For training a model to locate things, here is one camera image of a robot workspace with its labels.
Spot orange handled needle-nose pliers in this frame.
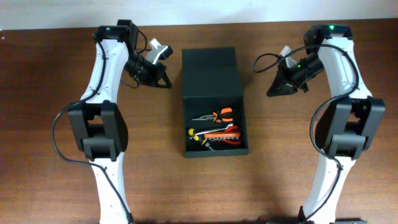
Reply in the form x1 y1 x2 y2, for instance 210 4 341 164
192 108 234 123

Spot orange screwdriver bit holder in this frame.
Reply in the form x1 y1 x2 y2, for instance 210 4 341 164
204 131 241 141

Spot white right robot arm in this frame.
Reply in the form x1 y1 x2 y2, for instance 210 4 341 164
267 24 385 223

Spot red handled cutting pliers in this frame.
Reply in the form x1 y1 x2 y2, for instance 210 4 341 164
218 126 241 146

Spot silver double-ended wrench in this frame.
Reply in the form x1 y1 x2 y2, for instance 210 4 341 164
194 123 234 136

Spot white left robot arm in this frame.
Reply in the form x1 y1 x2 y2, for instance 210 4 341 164
67 19 173 223

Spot yellow black handled screwdriver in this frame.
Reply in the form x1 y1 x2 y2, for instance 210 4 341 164
188 128 214 151

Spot black box with flip lid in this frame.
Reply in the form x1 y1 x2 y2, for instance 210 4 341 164
182 47 249 158

